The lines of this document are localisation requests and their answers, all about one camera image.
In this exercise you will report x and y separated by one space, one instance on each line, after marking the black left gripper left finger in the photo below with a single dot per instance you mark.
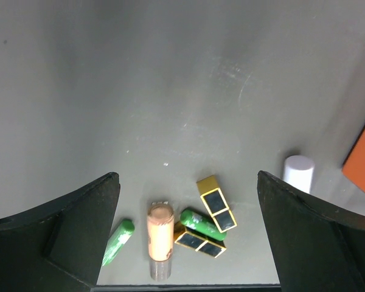
59 245

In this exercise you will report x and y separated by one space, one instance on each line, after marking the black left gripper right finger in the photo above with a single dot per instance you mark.
316 245

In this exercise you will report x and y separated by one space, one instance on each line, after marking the white cap mint tube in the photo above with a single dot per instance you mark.
298 172

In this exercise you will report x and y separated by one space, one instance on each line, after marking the peach foundation tube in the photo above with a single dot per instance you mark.
160 230

